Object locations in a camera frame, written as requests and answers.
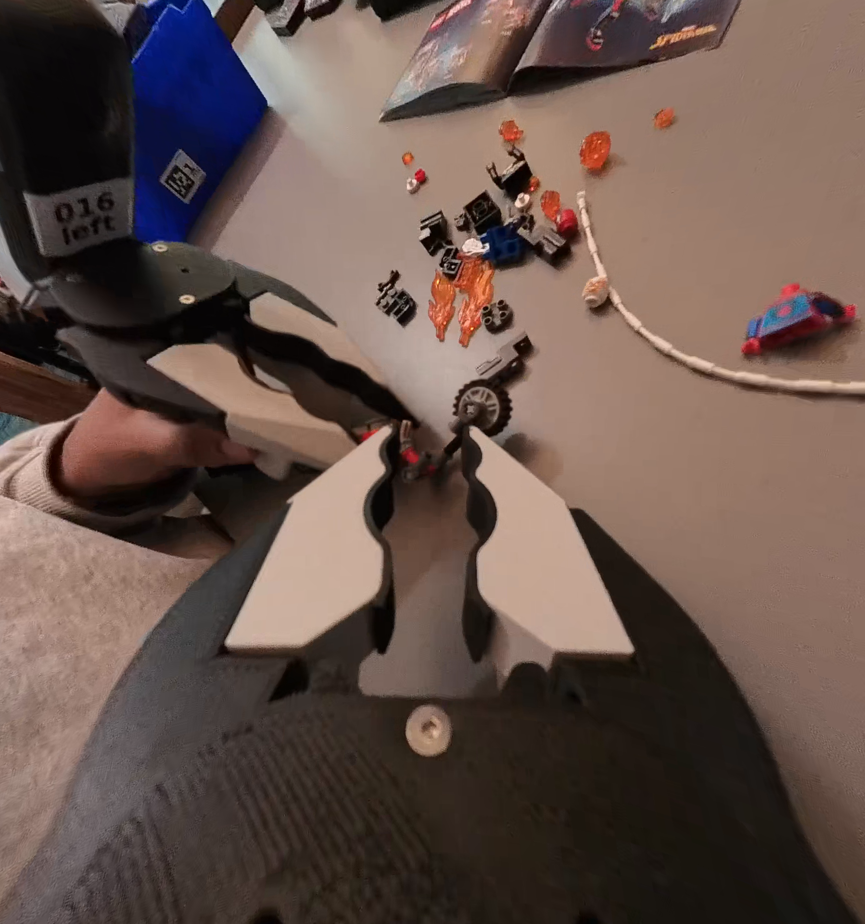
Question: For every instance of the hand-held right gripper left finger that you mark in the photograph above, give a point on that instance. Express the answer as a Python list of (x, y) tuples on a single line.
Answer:
[(310, 570)]

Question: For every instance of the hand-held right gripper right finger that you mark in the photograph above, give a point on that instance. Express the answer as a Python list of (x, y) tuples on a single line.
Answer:
[(541, 577)]

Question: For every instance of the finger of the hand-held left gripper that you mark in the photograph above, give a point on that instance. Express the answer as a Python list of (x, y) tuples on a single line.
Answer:
[(259, 408), (310, 336)]

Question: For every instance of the lego motorcycle assembly with wheel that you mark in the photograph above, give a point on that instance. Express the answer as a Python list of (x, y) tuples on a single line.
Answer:
[(484, 406)]

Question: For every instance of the person's left forearm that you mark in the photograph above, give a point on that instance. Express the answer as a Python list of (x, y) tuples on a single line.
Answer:
[(14, 469)]

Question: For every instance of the pile of loose lego pieces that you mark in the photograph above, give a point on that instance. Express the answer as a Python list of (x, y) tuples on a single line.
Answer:
[(505, 242)]

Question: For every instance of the red blue lego spider vehicle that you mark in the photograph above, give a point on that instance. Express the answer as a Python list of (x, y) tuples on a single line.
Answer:
[(790, 317)]

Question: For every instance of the person's left hand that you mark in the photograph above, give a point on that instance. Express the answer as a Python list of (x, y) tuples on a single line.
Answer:
[(136, 455)]

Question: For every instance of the wooden board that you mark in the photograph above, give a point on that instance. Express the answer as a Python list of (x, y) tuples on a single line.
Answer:
[(21, 382)]

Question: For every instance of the blue plastic bin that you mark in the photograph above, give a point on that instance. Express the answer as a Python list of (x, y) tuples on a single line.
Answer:
[(201, 94)]

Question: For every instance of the person's grey sweatshirt torso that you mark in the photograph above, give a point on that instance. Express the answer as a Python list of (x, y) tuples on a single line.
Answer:
[(43, 650)]

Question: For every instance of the open instruction booklet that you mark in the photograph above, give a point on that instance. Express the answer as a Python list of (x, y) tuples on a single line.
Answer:
[(584, 36)]

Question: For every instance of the grey black lego frame piece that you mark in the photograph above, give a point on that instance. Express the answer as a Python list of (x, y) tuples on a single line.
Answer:
[(508, 357)]

